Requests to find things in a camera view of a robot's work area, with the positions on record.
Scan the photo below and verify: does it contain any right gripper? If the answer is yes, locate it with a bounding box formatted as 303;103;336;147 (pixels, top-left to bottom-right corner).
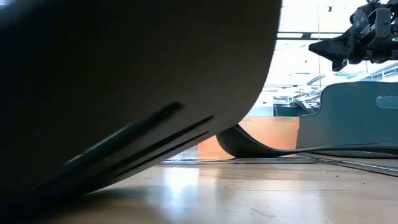
308;0;398;72

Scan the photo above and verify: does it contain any black plastic serving spoon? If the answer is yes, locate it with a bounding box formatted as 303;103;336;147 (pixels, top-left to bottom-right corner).
216;123;398;159

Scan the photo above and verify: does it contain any black slotted spatula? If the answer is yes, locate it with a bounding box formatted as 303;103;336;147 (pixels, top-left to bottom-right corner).
0;0;283;224

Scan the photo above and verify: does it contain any blue-grey plastic bin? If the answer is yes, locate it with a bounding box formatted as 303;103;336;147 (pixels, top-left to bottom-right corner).
295;81;398;158

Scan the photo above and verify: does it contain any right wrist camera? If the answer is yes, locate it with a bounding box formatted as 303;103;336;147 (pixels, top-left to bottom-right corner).
350;8;371;30

